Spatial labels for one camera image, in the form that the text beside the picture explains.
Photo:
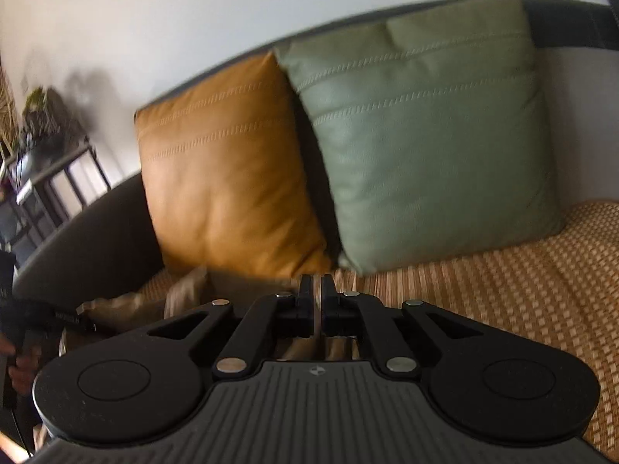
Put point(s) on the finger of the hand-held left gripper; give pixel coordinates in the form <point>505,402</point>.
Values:
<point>67,318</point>

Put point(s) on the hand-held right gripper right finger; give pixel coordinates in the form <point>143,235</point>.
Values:
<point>328,309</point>

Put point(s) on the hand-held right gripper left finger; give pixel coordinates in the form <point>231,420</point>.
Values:
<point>305,309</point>

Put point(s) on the brown jacket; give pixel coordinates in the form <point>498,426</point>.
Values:
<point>193,295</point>

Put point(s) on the person's left hand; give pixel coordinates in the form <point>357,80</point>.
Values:
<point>24,372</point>

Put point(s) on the dark grey sofa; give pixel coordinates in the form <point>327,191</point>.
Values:
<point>96,232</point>

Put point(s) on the woven rattan sofa mat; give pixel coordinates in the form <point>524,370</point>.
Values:
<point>483,290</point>

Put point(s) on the orange leather cushion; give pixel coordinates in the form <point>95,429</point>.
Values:
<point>222,169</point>

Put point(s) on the rockery bonsai planter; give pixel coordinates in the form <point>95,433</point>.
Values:
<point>43,125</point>

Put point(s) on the green leather cushion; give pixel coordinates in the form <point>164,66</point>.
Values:
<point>425,130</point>

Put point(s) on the wooden wheel ornament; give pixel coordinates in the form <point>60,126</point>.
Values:
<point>7,111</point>

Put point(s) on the tall black-frame side table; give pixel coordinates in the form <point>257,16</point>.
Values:
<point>19,203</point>

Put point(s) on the white-top black-frame side table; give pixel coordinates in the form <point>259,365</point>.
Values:
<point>72,169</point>

